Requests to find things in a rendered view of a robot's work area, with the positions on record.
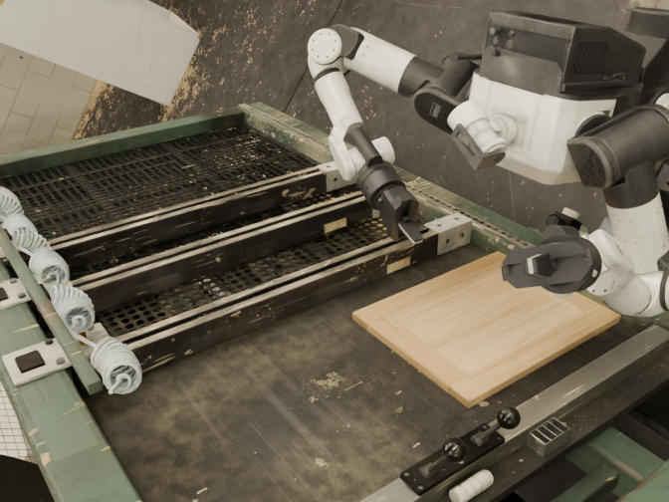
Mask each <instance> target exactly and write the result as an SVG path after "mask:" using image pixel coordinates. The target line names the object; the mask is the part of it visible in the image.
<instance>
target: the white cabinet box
mask: <svg viewBox="0 0 669 502"><path fill-rule="evenodd" d="M200 36H201V35H200V34H198V33H197V32H196V31H195V30H193V29H192V28H191V27H190V26H188V25H187V24H186V23H185V22H184V21H182V20H181V19H180V18H179V17H177V16H176V15H175V14H174V13H172V12H170V11H169V10H167V9H165V8H162V7H160V6H158V5H156V4H154V3H152V2H150V1H148V0H0V43H3V44H5V45H8V46H11V47H13V48H16V49H18V50H21V51H24V52H26V53H29V54H32V55H34V56H37V57H40V58H42V59H45V60H48V61H50V62H53V63H55V64H58V65H61V66H63V67H66V68H69V69H71V70H74V71H77V72H79V73H82V74H85V75H87V76H90V77H92V78H95V79H98V80H100V81H103V82H106V83H108V84H111V85H114V86H116V87H119V88H122V89H124V90H127V91H129V92H132V93H135V94H137V95H140V96H143V97H145V98H148V99H151V100H153V101H156V102H158V103H161V104H164V105H166V106H169V105H170V103H171V101H172V99H173V97H174V95H175V92H176V90H177V88H178V86H179V84H180V82H181V80H182V77H183V75H184V73H185V71H186V69H187V67H188V65H189V63H190V60H191V58H192V56H193V54H194V52H195V50H196V48H197V45H198V43H199V41H200V40H199V38H200Z"/></svg>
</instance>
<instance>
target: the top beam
mask: <svg viewBox="0 0 669 502"><path fill-rule="evenodd" d="M10 279H12V278H11V276H10V275H9V273H8V271H7V269H6V268H5V266H4V264H3V263H2V261H1V259H0V284H1V283H5V282H8V281H9V280H10ZM45 340H47V338H46V336H45V334H44V332H43V331H42V329H41V327H40V326H39V324H38V322H37V321H36V319H35V317H34V315H33V314H32V312H31V310H30V309H29V307H28V305H27V303H26V302H24V303H21V304H18V305H14V306H12V307H9V308H6V309H2V310H0V380H1V382H2V385H3V387H4V389H5V391H6V394H7V396H8V398H9V400H10V403H11V405H12V407H13V409H14V412H15V414H16V416H17V418H18V420H19V423H20V425H21V427H22V429H23V432H24V434H25V436H26V438H27V441H28V443H29V445H30V447H31V450H32V452H33V454H34V456H35V458H36V461H37V463H38V465H39V467H40V470H41V472H42V474H43V476H44V479H45V481H46V483H47V485H48V488H49V490H50V492H51V494H52V497H53V499H54V501H55V502H142V500H141V498H140V497H139V495H138V493H137V491H136V490H135V488H134V486H133V485H132V483H131V481H130V480H129V478H128V476H127V474H126V473H125V471H124V469H123V468H122V466H121V464H120V463H119V461H118V459H117V457H116V456H115V454H114V452H113V451H112V448H111V446H110V445H109V443H108V441H107V440H106V438H105V436H104V435H103V433H102V431H101V429H100V428H99V426H98V424H97V423H96V421H95V419H94V418H93V416H92V414H91V412H90V411H89V409H88V407H87V406H86V404H85V402H84V401H83V399H82V397H81V395H80V394H79V392H78V390H77V389H76V387H75V385H74V383H73V382H72V380H71V378H70V377H69V375H68V373H67V372H66V370H65V369H62V370H60V371H57V372H54V373H52V374H50V375H47V376H43V377H40V378H37V379H35V380H32V381H29V382H27V383H23V384H21V385H18V386H14V384H13V381H12V379H11V377H10V375H9V373H8V371H7V369H6V367H5V364H4V362H3V360H2V357H3V356H5V355H8V354H11V353H13V352H16V351H19V350H22V349H25V348H28V347H31V346H33V345H37V344H40V343H43V342H45Z"/></svg>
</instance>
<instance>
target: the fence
mask: <svg viewBox="0 0 669 502"><path fill-rule="evenodd" d="M667 352H669V331H667V330H665V329H663V328H661V327H659V326H657V325H655V324H654V325H652V326H651V327H649V328H647V329H646V330H644V331H642V332H641V333H639V334H637V335H636V336H634V337H632V338H631V339H629V340H627V341H626V342H624V343H622V344H621V345H619V346H617V347H616V348H614V349H612V350H611V351H609V352H607V353H606V354H604V355H602V356H601V357H599V358H597V359H596V360H594V361H592V362H591V363H589V364H588V365H586V366H584V367H583V368H581V369H579V370H578V371H576V372H574V373H573V374H571V375H569V376H567V377H565V378H564V379H562V380H560V381H559V382H557V383H555V384H554V385H552V386H550V387H549V388H547V389H545V390H544V391H542V392H540V393H539V394H537V395H535V396H534V397H532V398H530V399H529V400H527V401H525V402H524V403H522V404H520V405H519V406H517V407H515V408H516V409H517V410H518V412H519V413H520V416H521V421H520V424H519V425H518V426H517V427H516V428H514V429H505V428H503V427H501V428H499V429H498V430H497V432H499V433H500V434H501V435H502V436H504V437H505V443H503V444H502V445H500V446H499V447H497V448H495V449H494V450H492V451H491V452H489V453H488V454H486V455H484V456H483V457H481V458H480V459H478V460H477V461H475V462H473V463H472V464H470V465H469V466H467V467H465V468H464V469H462V470H461V471H459V472H458V473H456V474H454V475H453V476H451V477H450V478H448V479H447V480H445V481H443V482H442V483H440V484H439V485H437V486H435V487H434V488H432V489H431V490H429V491H428V492H426V493H424V494H423V495H421V496H418V495H417V494H416V493H415V492H414V491H413V490H412V489H411V488H410V487H409V486H408V485H407V484H406V483H405V482H404V481H402V480H401V479H400V477H399V478H398V479H396V480H394V481H393V482H391V483H389V484H388V485H386V486H384V487H383V488H381V489H379V490H378V491H376V492H374V493H373V494H371V495H369V496H368V497H366V498H364V499H363V500H361V501H359V502H437V501H439V500H440V499H442V498H444V497H445V496H447V495H448V494H449V491H450V489H452V488H453V487H455V486H457V485H458V484H460V483H461V482H463V481H464V480H466V479H467V478H469V477H471V476H472V475H474V474H475V473H477V472H478V471H481V470H483V469H485V470H487V469H488V468H490V467H491V466H493V465H494V464H496V463H497V462H499V461H500V460H502V459H504V458H505V457H507V456H508V455H510V454H511V453H513V452H514V451H516V450H517V449H519V448H520V447H522V446H524V445H525V444H526V443H527V439H528V434H529V432H530V431H532V430H533V429H535V428H536V427H538V426H540V425H541V424H543V423H544V422H546V421H547V420H549V419H550V418H552V417H555V418H556V419H557V420H558V421H562V420H564V419H565V418H567V417H568V416H570V415H571V414H573V413H574V412H576V411H577V410H579V409H581V408H582V407H584V406H585V405H587V404H588V403H590V402H591V401H593V400H594V399H596V398H597V397H599V396H601V395H602V394H604V393H605V392H607V391H608V390H610V389H611V388H613V387H614V386H616V385H617V384H619V383H621V382H622V381H624V380H625V379H627V378H628V377H630V376H632V375H633V374H635V373H636V372H638V371H640V370H641V369H643V368H644V367H646V366H647V365H649V364H650V363H652V362H653V361H655V360H656V359H658V358H660V357H661V356H663V355H664V354H666V353H667Z"/></svg>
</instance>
